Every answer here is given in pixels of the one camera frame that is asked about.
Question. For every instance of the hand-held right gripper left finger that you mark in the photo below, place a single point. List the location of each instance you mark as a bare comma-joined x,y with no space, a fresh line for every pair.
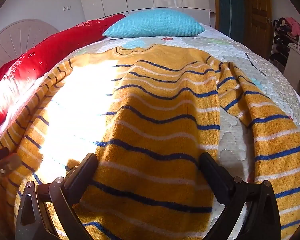
83,172

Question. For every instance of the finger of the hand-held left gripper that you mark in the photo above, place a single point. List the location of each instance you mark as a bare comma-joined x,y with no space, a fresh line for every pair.
5,163

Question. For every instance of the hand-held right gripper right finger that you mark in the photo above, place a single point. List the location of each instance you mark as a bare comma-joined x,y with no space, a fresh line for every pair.
214,172

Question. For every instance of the yellow striped knit sweater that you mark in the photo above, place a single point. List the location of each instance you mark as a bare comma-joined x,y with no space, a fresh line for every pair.
152,130

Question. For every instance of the patterned quilted bedspread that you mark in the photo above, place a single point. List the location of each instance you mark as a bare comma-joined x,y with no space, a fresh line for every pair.
240,55

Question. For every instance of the red printed duvet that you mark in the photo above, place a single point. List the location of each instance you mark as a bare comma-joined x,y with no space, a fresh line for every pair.
52,47

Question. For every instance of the white round headboard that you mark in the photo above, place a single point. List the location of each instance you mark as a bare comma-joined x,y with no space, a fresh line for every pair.
17,37

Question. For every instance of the cluttered open shelf unit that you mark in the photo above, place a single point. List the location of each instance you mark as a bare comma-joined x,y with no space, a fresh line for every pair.
292,52

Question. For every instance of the turquoise knit pillow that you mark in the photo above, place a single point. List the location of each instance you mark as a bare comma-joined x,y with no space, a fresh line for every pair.
155,23

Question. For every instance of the dark teal hanging cloth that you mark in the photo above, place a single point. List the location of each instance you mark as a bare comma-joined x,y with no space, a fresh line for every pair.
227,7

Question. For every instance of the pink cloth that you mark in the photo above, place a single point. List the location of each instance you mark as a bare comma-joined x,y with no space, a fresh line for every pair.
296,26

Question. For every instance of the brown wooden door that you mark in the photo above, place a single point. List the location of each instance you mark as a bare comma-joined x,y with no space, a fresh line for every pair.
258,10

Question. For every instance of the white wall socket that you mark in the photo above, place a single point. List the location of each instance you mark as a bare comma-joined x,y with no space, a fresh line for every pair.
67,7

